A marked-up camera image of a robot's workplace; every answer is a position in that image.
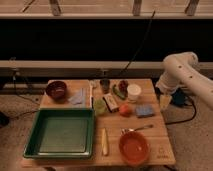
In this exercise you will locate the green pepper toy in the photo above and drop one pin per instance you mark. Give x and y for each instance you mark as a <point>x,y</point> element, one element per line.
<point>118,93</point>

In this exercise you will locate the dark red bowl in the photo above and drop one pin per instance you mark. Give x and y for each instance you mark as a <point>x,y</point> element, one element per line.
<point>56,90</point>

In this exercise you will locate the white plastic spoon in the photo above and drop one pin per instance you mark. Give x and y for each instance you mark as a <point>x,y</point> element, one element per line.
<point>92,86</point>

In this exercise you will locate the small boxed item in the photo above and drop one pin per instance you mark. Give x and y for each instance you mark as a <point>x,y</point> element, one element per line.
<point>111,103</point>

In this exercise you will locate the blue folded cloth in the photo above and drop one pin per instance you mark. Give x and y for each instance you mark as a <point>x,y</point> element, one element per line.
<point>78,98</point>

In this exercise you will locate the green plastic tray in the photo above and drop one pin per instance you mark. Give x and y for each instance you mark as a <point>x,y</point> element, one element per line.
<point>61,134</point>

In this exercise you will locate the dark red small object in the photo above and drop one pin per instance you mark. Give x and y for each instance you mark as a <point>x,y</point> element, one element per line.
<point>123,84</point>

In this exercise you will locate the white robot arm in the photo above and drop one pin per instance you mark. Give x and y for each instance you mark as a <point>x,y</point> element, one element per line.
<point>180,68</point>

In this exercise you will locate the orange-red bowl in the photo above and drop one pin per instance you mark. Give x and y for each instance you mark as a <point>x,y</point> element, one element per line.
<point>134,148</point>

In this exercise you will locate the blue sponge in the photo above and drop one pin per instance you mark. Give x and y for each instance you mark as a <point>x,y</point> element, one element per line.
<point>144,111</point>

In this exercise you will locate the metal spoon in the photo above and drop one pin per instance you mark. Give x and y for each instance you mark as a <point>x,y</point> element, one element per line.
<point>136,129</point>

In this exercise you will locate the dark metal cup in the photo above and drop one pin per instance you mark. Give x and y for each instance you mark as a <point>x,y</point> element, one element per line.
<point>105,85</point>

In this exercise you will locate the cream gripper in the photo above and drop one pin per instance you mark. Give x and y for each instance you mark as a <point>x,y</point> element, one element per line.
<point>165,101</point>

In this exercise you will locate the white cup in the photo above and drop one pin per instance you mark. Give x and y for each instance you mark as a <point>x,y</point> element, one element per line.
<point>134,92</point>

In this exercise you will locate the green apple toy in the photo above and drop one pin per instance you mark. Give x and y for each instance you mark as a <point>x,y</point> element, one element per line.
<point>100,107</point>

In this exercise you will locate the yellow banana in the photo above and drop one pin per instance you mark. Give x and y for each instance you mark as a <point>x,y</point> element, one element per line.
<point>104,142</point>

